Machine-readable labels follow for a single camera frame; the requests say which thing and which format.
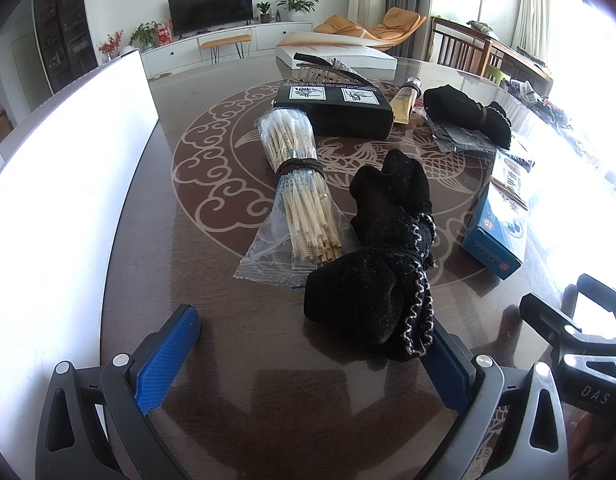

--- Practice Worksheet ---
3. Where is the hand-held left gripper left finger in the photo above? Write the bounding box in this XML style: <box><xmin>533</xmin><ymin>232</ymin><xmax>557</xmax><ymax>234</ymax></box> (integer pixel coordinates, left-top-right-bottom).
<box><xmin>35</xmin><ymin>304</ymin><xmax>201</xmax><ymax>480</ymax></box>

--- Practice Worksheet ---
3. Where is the blue face mask box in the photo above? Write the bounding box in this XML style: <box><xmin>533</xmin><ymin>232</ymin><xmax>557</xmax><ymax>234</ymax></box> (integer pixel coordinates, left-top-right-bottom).
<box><xmin>462</xmin><ymin>147</ymin><xmax>536</xmax><ymax>281</ymax></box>

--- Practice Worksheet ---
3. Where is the red flower arrangement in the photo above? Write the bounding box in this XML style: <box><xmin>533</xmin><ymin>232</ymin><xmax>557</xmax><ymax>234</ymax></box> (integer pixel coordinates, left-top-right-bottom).
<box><xmin>99</xmin><ymin>30</ymin><xmax>125</xmax><ymax>59</ymax></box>

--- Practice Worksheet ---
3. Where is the bagged cotton swab bundle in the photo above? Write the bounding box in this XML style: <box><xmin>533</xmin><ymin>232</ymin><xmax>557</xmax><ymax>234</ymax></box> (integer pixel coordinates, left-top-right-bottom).
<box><xmin>234</xmin><ymin>109</ymin><xmax>345</xmax><ymax>288</ymax></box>

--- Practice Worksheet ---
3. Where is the large green potted plant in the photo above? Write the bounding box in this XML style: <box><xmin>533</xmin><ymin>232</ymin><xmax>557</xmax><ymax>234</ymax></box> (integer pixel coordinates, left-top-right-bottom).
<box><xmin>276</xmin><ymin>0</ymin><xmax>319</xmax><ymax>22</ymax></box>

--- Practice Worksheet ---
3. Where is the dark display cabinet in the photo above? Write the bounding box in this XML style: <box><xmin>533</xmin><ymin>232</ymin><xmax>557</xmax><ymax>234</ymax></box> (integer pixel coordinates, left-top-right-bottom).
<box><xmin>32</xmin><ymin>0</ymin><xmax>99</xmax><ymax>94</ymax></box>

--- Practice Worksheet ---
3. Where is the gold cream tube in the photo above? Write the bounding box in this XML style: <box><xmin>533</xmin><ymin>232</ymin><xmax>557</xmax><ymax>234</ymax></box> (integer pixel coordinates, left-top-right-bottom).
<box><xmin>391</xmin><ymin>77</ymin><xmax>421</xmax><ymax>126</ymax></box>

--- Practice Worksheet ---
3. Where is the orange bench stool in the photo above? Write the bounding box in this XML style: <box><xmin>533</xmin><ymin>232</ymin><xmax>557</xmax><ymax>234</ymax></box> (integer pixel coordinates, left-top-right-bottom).
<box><xmin>199</xmin><ymin>34</ymin><xmax>253</xmax><ymax>65</ymax></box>

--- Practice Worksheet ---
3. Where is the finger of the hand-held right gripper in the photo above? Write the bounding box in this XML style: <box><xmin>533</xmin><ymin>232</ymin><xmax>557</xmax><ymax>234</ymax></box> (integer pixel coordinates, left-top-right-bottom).
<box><xmin>519</xmin><ymin>294</ymin><xmax>583</xmax><ymax>357</ymax></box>
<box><xmin>562</xmin><ymin>274</ymin><xmax>616</xmax><ymax>336</ymax></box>

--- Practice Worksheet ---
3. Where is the wooden chair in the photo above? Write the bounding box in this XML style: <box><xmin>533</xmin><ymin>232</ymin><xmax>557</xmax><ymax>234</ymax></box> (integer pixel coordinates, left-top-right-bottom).
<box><xmin>430</xmin><ymin>16</ymin><xmax>553</xmax><ymax>92</ymax></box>

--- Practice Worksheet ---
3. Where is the white sheer curtain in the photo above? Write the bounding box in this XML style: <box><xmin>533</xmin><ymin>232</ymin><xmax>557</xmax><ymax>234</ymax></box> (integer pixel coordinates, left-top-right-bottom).
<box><xmin>512</xmin><ymin>0</ymin><xmax>554</xmax><ymax>56</ymax></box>

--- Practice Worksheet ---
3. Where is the leafy potted plant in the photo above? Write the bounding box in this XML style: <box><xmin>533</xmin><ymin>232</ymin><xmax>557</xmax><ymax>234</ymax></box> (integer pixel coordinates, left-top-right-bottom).
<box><xmin>129</xmin><ymin>21</ymin><xmax>161</xmax><ymax>51</ymax></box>

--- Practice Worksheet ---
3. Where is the white television cabinet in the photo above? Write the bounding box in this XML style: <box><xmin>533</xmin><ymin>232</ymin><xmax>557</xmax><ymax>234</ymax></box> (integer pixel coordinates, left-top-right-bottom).
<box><xmin>120</xmin><ymin>20</ymin><xmax>313</xmax><ymax>79</ymax></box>

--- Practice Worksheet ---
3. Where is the black knitted glove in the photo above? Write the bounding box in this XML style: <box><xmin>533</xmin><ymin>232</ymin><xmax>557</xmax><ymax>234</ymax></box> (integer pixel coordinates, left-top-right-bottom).
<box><xmin>303</xmin><ymin>149</ymin><xmax>437</xmax><ymax>362</ymax></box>

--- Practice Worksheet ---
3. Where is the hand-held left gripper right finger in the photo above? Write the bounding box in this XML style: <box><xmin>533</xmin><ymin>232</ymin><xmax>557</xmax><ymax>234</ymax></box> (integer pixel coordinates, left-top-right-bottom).
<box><xmin>422</xmin><ymin>317</ymin><xmax>571</xmax><ymax>480</ymax></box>

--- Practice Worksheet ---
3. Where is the black television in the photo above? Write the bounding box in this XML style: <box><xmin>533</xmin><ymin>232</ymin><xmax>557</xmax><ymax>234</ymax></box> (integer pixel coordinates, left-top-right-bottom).
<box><xmin>168</xmin><ymin>0</ymin><xmax>253</xmax><ymax>37</ymax></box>

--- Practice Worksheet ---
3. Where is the rhinestone hair clip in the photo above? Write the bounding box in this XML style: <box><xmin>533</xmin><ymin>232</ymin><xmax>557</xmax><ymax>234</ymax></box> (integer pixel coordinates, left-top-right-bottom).
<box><xmin>294</xmin><ymin>52</ymin><xmax>376</xmax><ymax>88</ymax></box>

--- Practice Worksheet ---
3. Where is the black box with white labels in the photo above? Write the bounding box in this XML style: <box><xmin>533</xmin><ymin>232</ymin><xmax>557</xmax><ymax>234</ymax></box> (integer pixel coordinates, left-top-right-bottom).
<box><xmin>273</xmin><ymin>81</ymin><xmax>395</xmax><ymax>141</ymax></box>

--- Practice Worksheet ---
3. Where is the orange lounge chair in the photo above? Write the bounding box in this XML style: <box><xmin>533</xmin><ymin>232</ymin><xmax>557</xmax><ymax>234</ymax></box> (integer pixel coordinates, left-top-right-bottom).
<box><xmin>313</xmin><ymin>7</ymin><xmax>427</xmax><ymax>52</ymax></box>

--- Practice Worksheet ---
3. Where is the clear plastic bag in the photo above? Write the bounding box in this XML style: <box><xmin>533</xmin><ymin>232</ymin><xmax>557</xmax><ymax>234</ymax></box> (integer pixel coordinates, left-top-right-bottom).
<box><xmin>428</xmin><ymin>115</ymin><xmax>498</xmax><ymax>156</ymax></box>

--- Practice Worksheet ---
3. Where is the flat white box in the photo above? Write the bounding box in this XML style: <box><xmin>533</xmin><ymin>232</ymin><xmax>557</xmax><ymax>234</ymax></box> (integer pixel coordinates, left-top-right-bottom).
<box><xmin>276</xmin><ymin>31</ymin><xmax>397</xmax><ymax>76</ymax></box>

